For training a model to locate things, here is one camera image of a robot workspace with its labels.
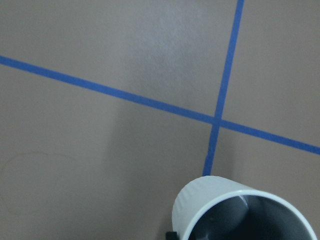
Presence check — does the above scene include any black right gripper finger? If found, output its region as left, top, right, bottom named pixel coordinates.
left=165, top=231, right=177, bottom=240

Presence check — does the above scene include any white mug grey inside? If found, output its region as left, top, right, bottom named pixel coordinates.
left=171, top=176, right=317, bottom=240

